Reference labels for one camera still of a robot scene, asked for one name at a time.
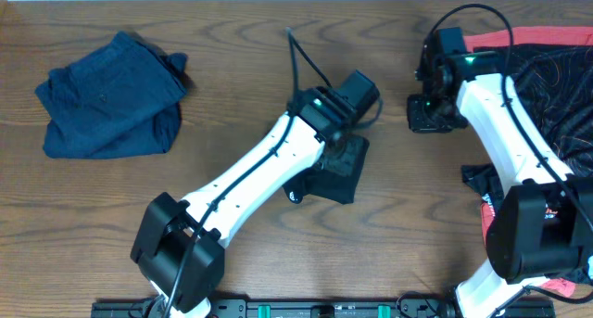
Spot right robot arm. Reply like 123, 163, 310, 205
407, 28, 592, 317

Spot red and black patterned garment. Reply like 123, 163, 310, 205
461, 26, 592, 297

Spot black polo shirt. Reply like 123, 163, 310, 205
282, 133, 371, 206

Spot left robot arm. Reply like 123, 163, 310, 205
131, 70, 381, 317

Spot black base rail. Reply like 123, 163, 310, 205
90, 292, 557, 318

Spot folded navy blue shorts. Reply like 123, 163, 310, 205
35, 32, 188, 159

